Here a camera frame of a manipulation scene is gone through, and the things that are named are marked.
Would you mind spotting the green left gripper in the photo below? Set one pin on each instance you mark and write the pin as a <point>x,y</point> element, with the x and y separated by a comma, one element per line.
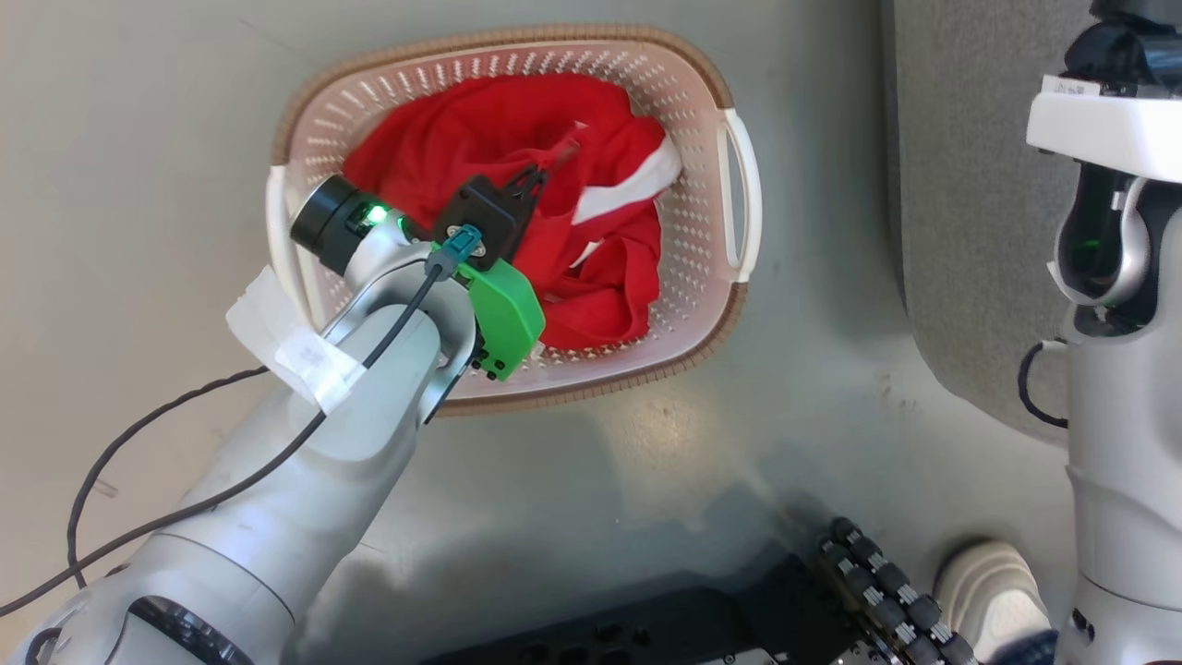
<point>506,309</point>

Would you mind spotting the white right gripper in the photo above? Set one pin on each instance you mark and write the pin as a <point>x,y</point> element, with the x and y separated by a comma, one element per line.
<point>1108,129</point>

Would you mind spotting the red garment with white hem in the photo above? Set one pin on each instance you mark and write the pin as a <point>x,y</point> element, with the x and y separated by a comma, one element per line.
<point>480,120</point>

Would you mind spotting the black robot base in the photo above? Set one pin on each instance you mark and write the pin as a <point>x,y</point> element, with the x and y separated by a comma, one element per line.
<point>665,628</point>

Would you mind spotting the cream perforated laundry basket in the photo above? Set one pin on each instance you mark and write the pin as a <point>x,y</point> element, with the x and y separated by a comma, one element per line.
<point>688,111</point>

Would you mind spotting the grey fabric sofa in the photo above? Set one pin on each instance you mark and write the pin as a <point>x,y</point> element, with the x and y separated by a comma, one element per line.
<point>970,231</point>

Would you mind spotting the white tape strip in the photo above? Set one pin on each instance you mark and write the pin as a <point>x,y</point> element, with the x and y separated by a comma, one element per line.
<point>286,346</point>

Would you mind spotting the white sneaker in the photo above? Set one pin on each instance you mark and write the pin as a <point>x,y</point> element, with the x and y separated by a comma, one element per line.
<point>993,586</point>

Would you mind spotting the blue jeans leg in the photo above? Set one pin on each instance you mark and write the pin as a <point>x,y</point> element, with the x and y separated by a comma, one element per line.
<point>1030,648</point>

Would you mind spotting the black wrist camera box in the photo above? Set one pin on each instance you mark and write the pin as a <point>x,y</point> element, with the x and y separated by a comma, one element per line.
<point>476,217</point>

